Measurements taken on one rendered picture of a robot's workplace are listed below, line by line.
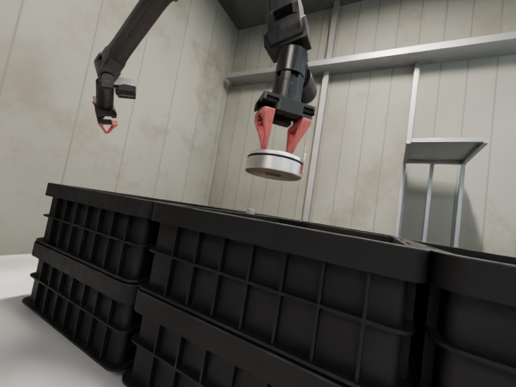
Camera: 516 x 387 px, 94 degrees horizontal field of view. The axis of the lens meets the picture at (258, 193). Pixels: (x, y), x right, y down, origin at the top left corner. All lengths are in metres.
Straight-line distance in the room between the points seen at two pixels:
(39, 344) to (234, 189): 2.73
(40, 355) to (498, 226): 2.73
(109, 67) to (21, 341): 0.78
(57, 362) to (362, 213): 2.43
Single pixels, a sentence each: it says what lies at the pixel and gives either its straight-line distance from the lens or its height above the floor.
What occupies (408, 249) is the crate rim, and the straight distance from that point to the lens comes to 0.20.
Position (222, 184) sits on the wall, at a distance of 3.19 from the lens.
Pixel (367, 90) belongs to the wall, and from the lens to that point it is 2.96.
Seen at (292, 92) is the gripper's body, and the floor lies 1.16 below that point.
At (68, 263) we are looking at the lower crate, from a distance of 0.49.
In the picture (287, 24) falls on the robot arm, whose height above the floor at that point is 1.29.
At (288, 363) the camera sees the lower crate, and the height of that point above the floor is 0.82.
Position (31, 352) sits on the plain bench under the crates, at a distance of 0.50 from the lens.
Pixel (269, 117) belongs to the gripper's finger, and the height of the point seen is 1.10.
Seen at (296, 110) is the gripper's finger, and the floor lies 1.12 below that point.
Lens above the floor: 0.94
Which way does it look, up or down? 4 degrees up
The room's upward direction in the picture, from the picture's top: 9 degrees clockwise
